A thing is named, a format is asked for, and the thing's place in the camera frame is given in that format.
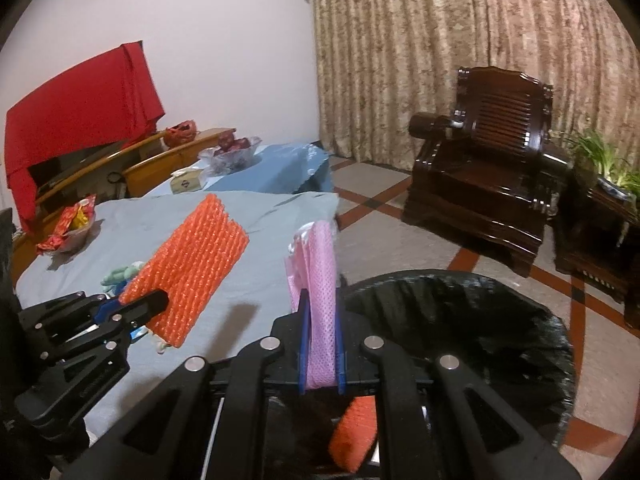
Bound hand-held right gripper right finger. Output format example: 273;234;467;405
336;287;586;480

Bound orange foam fruit net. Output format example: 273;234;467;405
118;193;250;349
327;396;376;473

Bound trash bin with black bag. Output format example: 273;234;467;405
270;269;577;480

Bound tissue box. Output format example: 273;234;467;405
170;167;206;194

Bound glass fruit bowl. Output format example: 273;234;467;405
199;136;262;173

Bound black television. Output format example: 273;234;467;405
27;142;126;191

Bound pale green glove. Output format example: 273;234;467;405
101;261;146;293

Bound dark wooden side table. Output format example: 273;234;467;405
552;180;640;331

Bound blue tablecloth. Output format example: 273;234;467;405
145;142;333;198

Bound dark wooden armchair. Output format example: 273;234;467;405
402;66;573;278

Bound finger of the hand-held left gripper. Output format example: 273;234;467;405
19;290;121;356
14;290;169;423

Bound beige patterned curtain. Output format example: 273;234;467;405
302;0;640;173

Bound red cloth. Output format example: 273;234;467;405
4;41;166;233

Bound grey tablecloth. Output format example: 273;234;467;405
15;190;341;441

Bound green potted plant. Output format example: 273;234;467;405
565;130;640;241

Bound red bag on cabinet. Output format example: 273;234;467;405
164;120;198;148

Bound red snack bag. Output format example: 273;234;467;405
36;194;97;256

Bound pink foam fruit net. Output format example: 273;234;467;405
284;220;341;390

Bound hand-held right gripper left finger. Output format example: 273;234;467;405
60;305;308;480

